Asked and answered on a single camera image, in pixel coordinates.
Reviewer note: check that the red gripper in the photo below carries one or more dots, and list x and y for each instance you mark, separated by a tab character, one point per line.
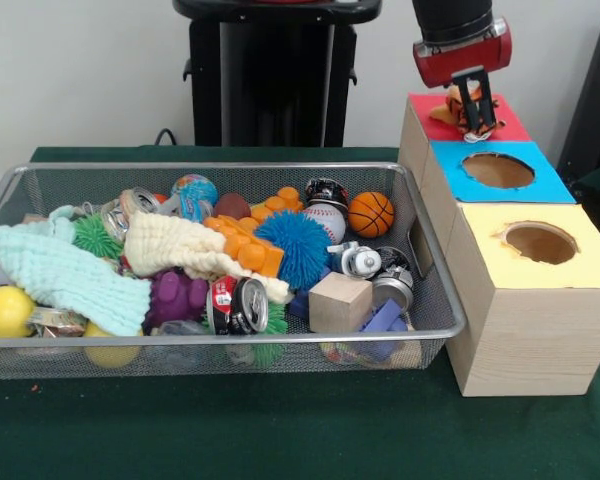
470	57

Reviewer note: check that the orange striped tiger plush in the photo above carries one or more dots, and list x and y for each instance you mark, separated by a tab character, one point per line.
455	107

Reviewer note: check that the brown plush toy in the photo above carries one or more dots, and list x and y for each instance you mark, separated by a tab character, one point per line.
441	114

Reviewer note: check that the mint green cloth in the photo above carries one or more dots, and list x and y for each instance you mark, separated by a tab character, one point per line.
55	265

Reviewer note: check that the wooden box with three holes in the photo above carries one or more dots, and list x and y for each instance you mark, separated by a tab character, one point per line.
530	340

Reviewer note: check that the silver mesh bin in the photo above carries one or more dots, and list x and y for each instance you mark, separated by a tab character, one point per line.
180	361

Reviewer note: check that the orange basketball toy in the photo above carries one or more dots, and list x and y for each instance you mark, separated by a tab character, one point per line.
372	215

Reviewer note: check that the white baseball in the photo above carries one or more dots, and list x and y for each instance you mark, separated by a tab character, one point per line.
325	220

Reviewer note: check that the blue spiky ball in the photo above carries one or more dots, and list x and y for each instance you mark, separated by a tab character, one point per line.
292	250

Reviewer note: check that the wooden cube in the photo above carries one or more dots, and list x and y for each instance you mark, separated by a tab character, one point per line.
337	302

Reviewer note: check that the orange building block toy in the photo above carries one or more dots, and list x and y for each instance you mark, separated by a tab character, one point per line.
245	245

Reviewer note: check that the red black soda can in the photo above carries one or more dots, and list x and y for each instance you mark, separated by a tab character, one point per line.
240	305

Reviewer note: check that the cream knitted cloth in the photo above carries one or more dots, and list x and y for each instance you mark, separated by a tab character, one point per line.
170	240

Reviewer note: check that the purple rubber toy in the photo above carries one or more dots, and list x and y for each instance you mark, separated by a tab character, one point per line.
175	300

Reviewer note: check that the dark green table cloth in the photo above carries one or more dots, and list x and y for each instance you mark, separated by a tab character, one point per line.
280	430

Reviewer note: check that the yellow ball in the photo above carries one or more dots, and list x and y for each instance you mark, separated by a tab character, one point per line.
2	312

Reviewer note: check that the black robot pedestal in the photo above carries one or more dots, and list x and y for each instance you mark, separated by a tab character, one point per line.
280	75

